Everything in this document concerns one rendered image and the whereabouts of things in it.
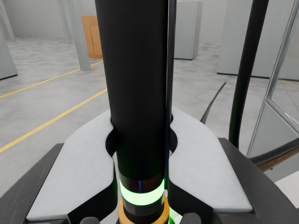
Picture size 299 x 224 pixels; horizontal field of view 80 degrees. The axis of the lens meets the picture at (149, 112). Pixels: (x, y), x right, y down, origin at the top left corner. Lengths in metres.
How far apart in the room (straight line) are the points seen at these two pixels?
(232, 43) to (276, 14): 1.05
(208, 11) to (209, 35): 1.27
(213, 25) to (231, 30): 6.75
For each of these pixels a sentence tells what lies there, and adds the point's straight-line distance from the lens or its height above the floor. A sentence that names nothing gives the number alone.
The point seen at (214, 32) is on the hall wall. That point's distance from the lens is 12.24.
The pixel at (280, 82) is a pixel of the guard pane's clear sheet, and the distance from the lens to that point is 1.51.
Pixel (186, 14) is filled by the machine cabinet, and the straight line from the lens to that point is 7.23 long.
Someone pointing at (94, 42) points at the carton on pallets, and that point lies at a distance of 8.39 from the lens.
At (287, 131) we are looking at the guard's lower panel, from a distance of 1.38.
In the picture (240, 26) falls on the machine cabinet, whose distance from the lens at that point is 5.50.
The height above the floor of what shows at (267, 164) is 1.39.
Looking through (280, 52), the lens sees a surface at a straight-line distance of 1.53.
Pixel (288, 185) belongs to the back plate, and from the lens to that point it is 0.57.
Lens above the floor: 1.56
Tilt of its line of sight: 28 degrees down
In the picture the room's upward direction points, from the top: 1 degrees counter-clockwise
